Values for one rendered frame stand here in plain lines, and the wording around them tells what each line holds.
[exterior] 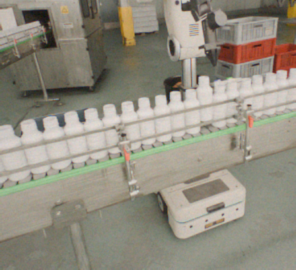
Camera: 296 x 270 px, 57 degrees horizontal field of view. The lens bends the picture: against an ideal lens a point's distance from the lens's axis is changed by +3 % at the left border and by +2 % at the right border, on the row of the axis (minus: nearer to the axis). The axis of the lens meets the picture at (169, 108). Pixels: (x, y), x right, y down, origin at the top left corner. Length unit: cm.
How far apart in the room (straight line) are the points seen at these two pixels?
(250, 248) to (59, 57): 375
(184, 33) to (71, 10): 309
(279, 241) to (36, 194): 152
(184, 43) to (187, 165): 75
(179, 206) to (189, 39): 101
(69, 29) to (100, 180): 371
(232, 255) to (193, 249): 23
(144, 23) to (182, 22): 890
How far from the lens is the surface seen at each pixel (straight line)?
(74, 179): 92
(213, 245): 194
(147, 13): 1042
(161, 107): 91
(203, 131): 102
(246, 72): 335
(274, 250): 198
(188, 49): 155
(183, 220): 179
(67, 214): 99
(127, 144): 82
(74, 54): 455
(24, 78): 492
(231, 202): 190
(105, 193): 97
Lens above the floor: 149
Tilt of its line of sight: 24 degrees down
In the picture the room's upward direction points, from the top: 4 degrees counter-clockwise
